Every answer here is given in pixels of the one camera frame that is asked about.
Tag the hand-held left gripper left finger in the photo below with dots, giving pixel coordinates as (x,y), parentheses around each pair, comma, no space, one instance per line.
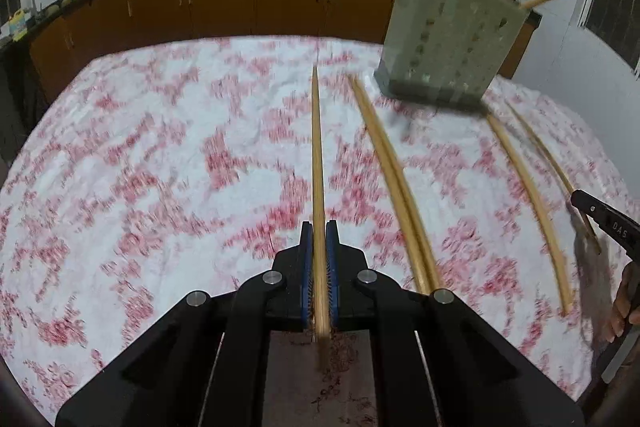
(306,277)

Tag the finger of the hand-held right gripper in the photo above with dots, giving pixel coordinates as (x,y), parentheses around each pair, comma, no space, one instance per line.
(605,222)

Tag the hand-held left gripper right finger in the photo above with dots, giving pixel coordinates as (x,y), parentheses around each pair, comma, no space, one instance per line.
(332,277)

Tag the green perforated utensil holder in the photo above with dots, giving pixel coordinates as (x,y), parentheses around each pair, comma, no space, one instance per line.
(450,47)

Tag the person's right hand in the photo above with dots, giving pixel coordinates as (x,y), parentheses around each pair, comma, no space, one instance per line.
(625,307)

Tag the pink floral tablecloth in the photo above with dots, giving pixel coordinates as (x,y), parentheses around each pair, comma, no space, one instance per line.
(150,157)

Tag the wooden lower cabinets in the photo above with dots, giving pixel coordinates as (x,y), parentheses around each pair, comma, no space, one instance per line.
(225,2)

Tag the yellow detergent bottle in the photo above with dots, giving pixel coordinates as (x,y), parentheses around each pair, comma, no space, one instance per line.
(19,26)

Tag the metal faucet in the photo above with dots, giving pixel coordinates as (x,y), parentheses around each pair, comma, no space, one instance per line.
(32,4)

